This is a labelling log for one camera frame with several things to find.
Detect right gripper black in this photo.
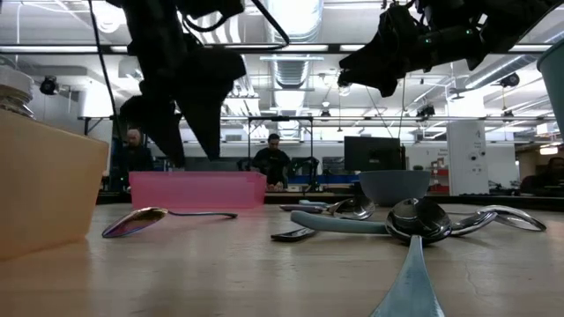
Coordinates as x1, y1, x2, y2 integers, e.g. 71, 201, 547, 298
338, 0, 500, 98

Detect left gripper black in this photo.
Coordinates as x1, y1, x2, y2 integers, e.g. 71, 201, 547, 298
119, 0, 248, 169

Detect iridescent rainbow spoon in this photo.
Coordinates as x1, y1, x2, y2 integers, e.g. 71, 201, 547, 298
101, 206, 239, 240

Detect all-black spoon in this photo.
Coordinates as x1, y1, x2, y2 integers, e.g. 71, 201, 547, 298
270, 196, 376, 243

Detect black spoon teal handle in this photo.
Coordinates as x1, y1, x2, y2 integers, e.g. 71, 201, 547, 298
368, 197, 453, 317

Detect white-lid seasoning jar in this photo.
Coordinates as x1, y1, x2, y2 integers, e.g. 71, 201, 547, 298
0, 65, 36, 120

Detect black overhead crossbar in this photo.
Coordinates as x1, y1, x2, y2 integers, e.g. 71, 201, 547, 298
0, 42, 564, 55

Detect person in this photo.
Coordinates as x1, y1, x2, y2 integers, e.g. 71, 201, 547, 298
117, 128, 155, 173
518, 156, 564, 195
251, 132, 293, 192

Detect pink plastic bin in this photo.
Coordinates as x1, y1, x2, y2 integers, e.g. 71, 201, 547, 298
128, 171, 268, 210

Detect black monitor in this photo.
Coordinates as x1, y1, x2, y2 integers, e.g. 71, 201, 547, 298
343, 136, 407, 172

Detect blue bowl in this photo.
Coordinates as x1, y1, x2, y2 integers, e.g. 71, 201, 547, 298
357, 170, 432, 207

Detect white pillar cabinet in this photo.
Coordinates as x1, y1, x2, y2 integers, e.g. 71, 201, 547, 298
446, 120, 490, 196

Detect plain silver spoon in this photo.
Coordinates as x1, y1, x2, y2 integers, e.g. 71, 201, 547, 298
449, 204, 548, 233

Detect black hanging ceiling camera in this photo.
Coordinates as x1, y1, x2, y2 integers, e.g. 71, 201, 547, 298
39, 75, 60, 96
415, 103, 437, 121
499, 71, 522, 89

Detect silver ventilation duct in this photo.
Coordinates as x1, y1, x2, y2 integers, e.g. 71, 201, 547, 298
263, 0, 325, 90

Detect black background rig frame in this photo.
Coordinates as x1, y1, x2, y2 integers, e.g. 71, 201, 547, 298
82, 114, 315, 171

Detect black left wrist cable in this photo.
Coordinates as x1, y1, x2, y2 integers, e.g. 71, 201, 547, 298
184, 0, 291, 50

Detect purple-handled silver spoon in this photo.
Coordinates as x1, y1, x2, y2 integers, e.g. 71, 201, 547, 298
279, 203, 337, 215

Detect silver spoon light-blue handle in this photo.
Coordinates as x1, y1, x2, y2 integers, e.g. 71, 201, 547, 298
289, 210, 500, 238

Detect black aluminium table frame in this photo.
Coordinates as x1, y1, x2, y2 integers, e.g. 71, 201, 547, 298
95, 191, 564, 211

